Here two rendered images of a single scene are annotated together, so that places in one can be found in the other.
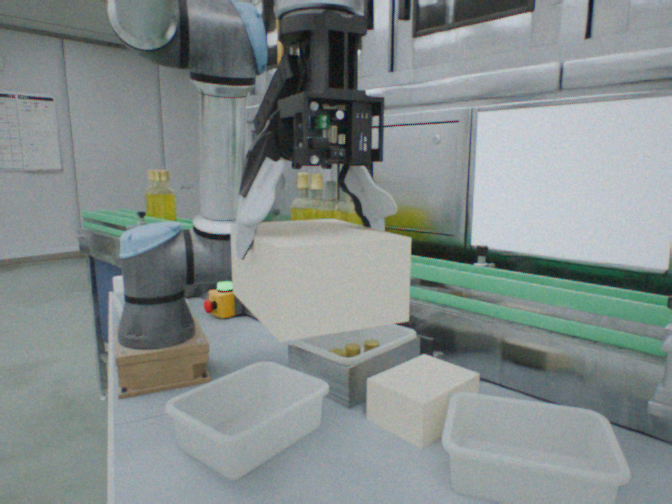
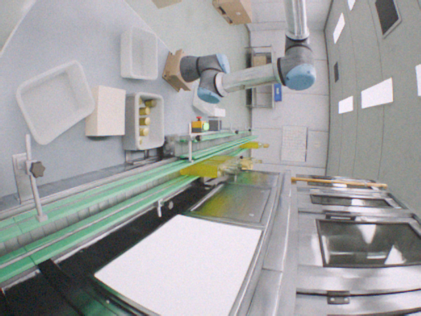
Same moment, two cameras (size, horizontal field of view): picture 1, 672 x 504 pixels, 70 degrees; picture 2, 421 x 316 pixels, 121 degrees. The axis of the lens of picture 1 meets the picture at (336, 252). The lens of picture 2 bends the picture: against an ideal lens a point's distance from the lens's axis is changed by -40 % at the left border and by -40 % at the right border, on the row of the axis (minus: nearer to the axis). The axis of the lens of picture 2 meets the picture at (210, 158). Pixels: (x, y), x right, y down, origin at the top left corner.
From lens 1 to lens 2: 0.73 m
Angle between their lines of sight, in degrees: 35
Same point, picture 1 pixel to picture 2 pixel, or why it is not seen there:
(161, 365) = (173, 61)
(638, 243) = (120, 272)
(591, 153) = (201, 272)
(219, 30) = (298, 55)
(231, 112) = (266, 69)
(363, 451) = (101, 72)
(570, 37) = (300, 280)
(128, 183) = not seen: hidden behind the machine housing
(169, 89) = not seen: hidden behind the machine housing
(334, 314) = not seen: outside the picture
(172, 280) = (203, 65)
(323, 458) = (108, 58)
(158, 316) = (191, 60)
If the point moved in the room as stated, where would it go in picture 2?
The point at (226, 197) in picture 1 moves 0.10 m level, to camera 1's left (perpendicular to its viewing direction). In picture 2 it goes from (231, 76) to (235, 64)
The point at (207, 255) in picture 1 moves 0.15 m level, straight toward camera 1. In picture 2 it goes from (209, 74) to (197, 50)
